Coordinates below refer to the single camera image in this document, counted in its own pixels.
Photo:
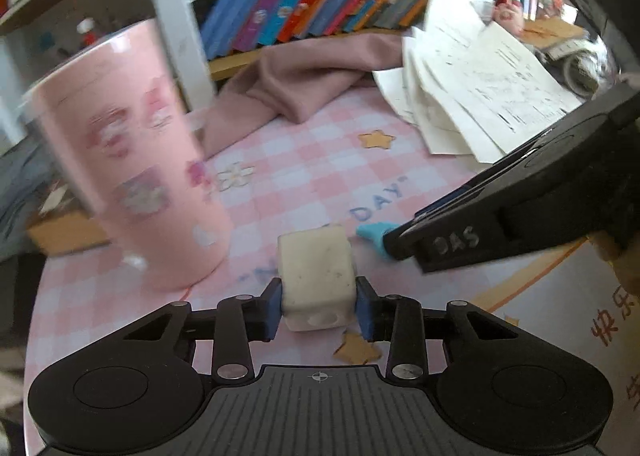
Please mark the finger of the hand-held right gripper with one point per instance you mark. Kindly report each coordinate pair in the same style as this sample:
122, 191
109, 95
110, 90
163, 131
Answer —
450, 238
450, 201

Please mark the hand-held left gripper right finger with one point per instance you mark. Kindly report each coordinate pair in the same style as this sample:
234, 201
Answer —
363, 313

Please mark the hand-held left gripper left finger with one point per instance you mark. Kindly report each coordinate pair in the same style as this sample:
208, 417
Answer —
272, 308

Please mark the white cube eraser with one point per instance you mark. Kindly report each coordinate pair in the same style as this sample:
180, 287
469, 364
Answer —
317, 271

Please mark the light blue pen cap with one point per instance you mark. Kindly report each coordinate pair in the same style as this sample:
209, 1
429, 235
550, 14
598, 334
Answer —
372, 233

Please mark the cardboard box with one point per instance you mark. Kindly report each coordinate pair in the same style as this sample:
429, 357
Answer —
550, 316

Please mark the pink checked desktop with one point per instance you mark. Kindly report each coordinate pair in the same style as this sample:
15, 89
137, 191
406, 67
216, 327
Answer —
310, 156

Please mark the white tape roll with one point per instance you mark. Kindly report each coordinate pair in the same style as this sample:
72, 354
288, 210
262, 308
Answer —
577, 68

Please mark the stack of printed papers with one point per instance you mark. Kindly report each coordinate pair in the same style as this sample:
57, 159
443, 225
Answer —
480, 81

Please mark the brown cardboard sheet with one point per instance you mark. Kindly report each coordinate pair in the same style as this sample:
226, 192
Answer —
555, 31

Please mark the pink pig toy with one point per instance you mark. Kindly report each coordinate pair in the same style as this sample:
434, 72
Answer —
509, 18

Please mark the pink cloth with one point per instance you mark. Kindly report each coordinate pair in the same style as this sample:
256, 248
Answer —
300, 81

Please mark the pink cup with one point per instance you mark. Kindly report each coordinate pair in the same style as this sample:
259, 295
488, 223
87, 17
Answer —
135, 161

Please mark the brown cardboard piece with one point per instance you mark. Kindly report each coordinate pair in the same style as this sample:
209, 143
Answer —
65, 233

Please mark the grey cloth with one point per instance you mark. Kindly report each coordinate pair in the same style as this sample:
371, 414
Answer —
25, 191

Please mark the red bottle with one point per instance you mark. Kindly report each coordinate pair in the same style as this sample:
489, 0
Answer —
86, 31

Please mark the white shelf post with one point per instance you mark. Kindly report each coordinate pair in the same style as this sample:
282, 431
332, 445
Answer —
175, 21

